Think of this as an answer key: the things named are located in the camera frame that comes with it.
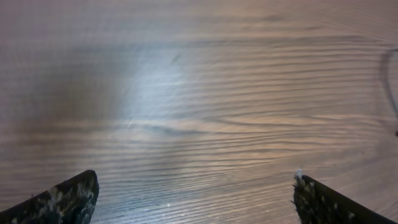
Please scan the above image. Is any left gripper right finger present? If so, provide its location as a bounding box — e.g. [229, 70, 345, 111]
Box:
[292, 171, 397, 224]

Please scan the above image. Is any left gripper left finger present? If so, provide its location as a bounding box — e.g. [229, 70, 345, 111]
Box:
[1, 170, 100, 224]

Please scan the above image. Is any black cable bundle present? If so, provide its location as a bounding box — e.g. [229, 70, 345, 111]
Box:
[379, 48, 398, 138]

